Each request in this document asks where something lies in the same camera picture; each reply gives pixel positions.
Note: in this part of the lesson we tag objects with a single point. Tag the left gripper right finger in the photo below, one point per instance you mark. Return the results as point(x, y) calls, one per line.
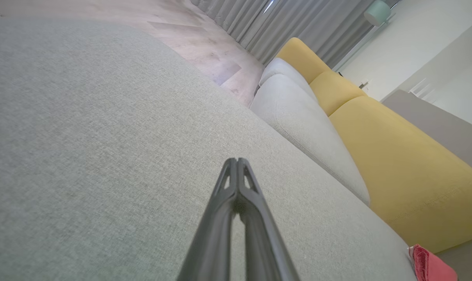
point(265, 238)

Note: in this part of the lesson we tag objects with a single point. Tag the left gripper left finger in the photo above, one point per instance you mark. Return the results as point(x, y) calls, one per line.
point(212, 238)

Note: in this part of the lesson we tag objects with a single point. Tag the red shorts with white stripe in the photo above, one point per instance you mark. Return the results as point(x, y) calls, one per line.
point(431, 265)

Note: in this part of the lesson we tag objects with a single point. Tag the large grey sofa chaise cushion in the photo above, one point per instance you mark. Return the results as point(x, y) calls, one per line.
point(103, 156)

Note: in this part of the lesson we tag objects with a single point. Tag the long yellow sofa back cushion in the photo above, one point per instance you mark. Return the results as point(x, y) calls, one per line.
point(407, 168)

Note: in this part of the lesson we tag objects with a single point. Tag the medium yellow sofa back cushion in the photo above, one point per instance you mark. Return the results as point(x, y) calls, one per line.
point(333, 91)

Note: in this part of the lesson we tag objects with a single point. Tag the small grey sofa seat cushion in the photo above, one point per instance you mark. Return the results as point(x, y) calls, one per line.
point(284, 72)

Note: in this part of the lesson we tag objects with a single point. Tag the small yellow sofa back cushion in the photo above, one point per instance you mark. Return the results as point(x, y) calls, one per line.
point(302, 58)

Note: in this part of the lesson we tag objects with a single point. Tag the grey curtain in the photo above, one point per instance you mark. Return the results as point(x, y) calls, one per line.
point(298, 23)

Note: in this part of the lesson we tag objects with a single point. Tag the pale green lampshade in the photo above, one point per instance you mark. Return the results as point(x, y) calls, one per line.
point(377, 12)

